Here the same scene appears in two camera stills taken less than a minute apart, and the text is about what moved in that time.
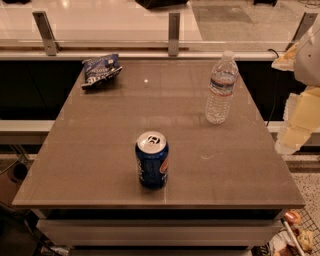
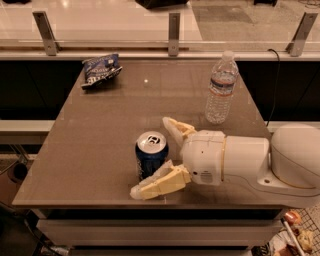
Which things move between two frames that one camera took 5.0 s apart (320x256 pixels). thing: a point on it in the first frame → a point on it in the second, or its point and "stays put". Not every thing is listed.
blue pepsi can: x=152 y=156 stays put
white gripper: x=308 y=61 → x=203 y=156
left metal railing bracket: x=47 y=35 stays put
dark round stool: x=17 y=172 stays put
